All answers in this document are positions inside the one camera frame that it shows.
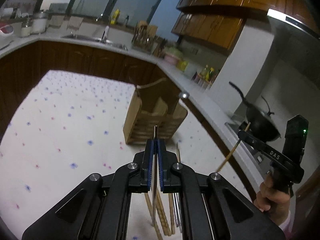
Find white plastic jug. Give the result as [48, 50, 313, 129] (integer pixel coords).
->
[183, 62, 201, 79]

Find wooden utensil holder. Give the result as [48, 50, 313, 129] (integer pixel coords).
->
[123, 78, 188, 144]

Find chrome faucet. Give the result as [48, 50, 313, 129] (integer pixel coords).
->
[95, 13, 111, 43]

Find white floral tablecloth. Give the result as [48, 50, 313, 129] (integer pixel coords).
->
[0, 69, 251, 240]

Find steel chopstick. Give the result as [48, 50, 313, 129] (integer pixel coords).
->
[152, 126, 158, 227]
[173, 193, 182, 233]

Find yellow detergent bottle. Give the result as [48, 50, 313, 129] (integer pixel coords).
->
[110, 9, 120, 25]

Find white red rice cooker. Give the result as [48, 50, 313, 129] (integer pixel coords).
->
[0, 23, 14, 50]

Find dish drying rack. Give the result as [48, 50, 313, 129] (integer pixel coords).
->
[131, 21, 158, 54]

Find person's right hand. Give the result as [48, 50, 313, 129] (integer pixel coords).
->
[253, 174, 290, 226]

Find steel spoon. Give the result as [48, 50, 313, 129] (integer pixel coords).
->
[178, 91, 189, 100]

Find black wok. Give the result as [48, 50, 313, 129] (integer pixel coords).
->
[229, 81, 280, 142]

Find white pot with lid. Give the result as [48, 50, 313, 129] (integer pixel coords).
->
[31, 11, 48, 34]

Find pink green basin stack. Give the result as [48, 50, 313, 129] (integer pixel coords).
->
[164, 47, 183, 66]

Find steel sink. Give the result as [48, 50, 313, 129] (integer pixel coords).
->
[62, 34, 128, 51]

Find upper wooden cabinets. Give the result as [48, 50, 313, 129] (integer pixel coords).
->
[172, 0, 319, 50]

